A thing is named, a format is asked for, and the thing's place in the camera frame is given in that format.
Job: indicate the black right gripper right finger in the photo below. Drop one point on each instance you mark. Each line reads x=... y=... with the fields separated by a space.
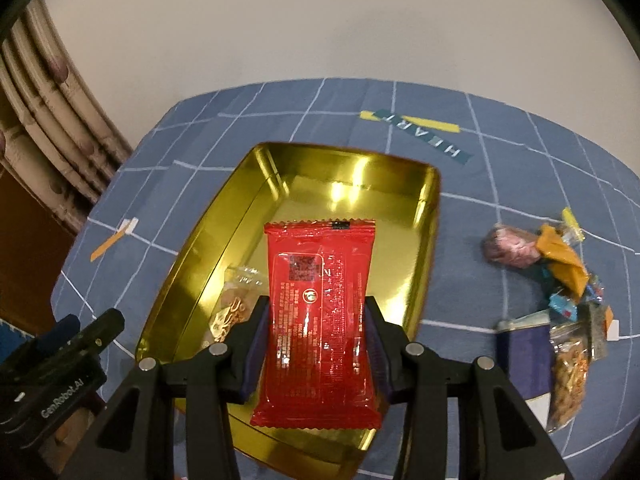
x=499 y=435

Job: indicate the pink brown cake packet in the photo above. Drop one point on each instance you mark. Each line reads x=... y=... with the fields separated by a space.
x=511 y=246

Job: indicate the blue grid tablecloth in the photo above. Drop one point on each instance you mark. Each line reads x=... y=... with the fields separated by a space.
x=498 y=164

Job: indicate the small teal candy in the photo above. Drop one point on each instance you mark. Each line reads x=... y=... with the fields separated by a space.
x=564 y=306

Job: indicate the navy blue snack packet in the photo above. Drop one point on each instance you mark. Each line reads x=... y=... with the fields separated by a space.
x=524 y=352

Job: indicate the gold toffee tin box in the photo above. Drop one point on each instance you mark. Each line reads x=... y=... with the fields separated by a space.
x=278 y=182

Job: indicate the grey sesame bar packet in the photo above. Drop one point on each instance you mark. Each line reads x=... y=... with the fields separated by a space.
x=593 y=316

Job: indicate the yellow wrapped candy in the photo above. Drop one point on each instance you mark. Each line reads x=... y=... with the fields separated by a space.
x=570 y=230

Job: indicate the red snack packet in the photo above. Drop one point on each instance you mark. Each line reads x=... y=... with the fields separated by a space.
x=316 y=373

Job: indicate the fried twist snack bag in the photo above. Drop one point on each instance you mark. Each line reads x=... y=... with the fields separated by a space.
x=571 y=359

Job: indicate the blue wrapped candy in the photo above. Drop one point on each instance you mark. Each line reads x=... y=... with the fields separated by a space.
x=594 y=290

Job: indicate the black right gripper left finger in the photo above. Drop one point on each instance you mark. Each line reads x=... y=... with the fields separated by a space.
x=133 y=438

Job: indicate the orange snack packet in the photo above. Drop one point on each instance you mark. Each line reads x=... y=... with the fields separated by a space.
x=562 y=261

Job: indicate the beige patterned curtain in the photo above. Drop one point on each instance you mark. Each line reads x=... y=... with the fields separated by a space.
x=56 y=140

